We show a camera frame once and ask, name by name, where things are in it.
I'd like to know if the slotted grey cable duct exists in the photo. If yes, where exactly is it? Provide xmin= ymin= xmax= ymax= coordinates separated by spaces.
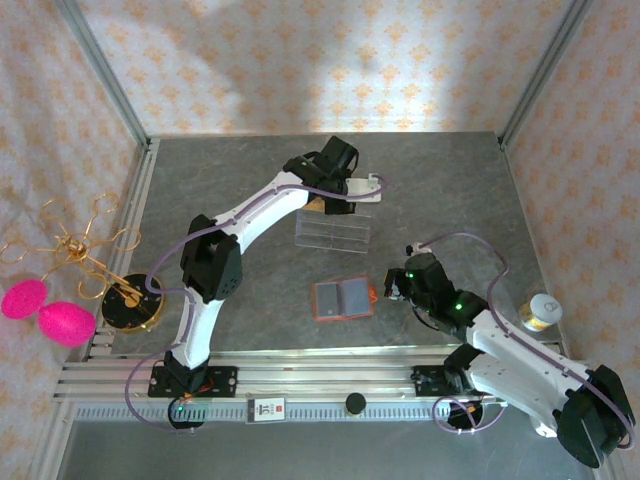
xmin=74 ymin=403 xmax=531 ymax=422

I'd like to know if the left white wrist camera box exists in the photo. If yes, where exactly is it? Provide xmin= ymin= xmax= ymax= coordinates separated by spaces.
xmin=344 ymin=172 xmax=387 ymax=204

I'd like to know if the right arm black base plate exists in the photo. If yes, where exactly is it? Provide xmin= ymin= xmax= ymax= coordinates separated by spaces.
xmin=412 ymin=364 xmax=481 ymax=399

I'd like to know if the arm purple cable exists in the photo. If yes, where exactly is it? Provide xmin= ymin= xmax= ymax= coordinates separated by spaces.
xmin=123 ymin=174 xmax=392 ymax=435
xmin=419 ymin=231 xmax=635 ymax=446

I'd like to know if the clear acrylic card stand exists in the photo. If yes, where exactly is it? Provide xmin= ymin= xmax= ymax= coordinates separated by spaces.
xmin=294 ymin=207 xmax=374 ymax=254

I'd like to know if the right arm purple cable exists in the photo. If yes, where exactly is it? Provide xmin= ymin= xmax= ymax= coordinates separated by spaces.
xmin=419 ymin=231 xmax=635 ymax=446

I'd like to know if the white label tag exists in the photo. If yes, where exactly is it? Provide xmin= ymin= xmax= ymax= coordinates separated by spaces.
xmin=247 ymin=397 xmax=288 ymax=425

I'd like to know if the aluminium frame post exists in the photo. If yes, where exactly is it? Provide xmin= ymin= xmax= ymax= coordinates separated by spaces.
xmin=52 ymin=0 xmax=154 ymax=151
xmin=499 ymin=0 xmax=596 ymax=149

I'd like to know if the aluminium side rail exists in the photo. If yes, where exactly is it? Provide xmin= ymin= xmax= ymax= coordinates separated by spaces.
xmin=82 ymin=137 xmax=161 ymax=361

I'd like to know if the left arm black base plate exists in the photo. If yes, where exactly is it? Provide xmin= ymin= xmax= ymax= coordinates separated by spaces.
xmin=147 ymin=366 xmax=239 ymax=399

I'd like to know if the aluminium rail frame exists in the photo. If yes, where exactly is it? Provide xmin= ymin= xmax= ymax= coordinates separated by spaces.
xmin=52 ymin=344 xmax=601 ymax=404

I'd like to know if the gold wire ornament stand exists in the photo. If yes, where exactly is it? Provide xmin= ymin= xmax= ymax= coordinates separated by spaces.
xmin=0 ymin=192 xmax=166 ymax=334

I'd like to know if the yellow can with white lid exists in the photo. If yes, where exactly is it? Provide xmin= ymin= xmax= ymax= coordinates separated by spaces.
xmin=517 ymin=293 xmax=564 ymax=333

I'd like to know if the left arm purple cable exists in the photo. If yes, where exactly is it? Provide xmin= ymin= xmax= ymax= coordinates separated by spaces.
xmin=123 ymin=174 xmax=392 ymax=435

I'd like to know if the orange card holder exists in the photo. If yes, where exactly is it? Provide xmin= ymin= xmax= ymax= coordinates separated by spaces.
xmin=310 ymin=275 xmax=377 ymax=322

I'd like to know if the pink fuzzy ball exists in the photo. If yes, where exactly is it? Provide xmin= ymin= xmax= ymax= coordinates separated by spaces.
xmin=38 ymin=299 xmax=97 ymax=349
xmin=1 ymin=279 xmax=49 ymax=320

